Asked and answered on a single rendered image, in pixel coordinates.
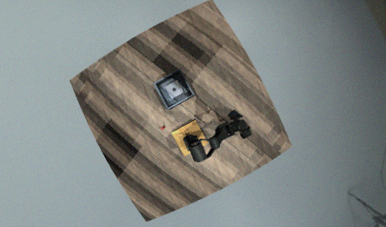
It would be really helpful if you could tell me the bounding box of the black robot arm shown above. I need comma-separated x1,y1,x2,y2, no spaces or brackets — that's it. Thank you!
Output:
183,119,247,162

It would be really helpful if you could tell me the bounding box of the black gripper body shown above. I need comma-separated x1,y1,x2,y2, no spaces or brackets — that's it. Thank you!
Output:
228,110,251,138

